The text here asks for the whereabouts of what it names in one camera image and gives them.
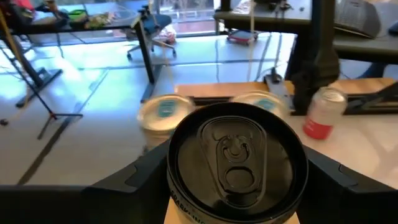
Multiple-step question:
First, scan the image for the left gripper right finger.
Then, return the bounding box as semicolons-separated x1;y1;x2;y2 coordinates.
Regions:
297;146;398;224

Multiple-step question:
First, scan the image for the black office desk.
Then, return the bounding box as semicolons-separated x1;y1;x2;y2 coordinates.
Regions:
0;0;165;108

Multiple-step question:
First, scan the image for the black tripod stand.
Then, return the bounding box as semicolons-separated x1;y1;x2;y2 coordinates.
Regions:
0;6;84;141

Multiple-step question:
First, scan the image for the white and red soda can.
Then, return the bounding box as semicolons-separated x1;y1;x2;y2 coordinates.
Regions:
302;86;348;141

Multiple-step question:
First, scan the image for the white pink bag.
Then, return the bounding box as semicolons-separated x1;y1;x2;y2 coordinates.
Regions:
157;23;178;46

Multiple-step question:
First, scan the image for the blue office chair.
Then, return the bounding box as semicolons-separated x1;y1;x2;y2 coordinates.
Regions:
126;7;178;62

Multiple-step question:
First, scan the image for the grey ribbed device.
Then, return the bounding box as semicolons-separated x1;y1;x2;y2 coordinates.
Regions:
334;0;382;40

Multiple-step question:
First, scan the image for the blue silver Red Bull can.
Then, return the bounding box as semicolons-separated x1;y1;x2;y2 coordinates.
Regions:
136;94;195;150
231;90;289;121

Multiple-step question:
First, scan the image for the green object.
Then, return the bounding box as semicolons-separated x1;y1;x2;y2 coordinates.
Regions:
67;9;88;22

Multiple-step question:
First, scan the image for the red blue floor cart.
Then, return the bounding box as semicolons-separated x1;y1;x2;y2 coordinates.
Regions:
226;28;259;47

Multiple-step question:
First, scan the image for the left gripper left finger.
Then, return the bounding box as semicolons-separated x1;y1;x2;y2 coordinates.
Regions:
82;139;172;224

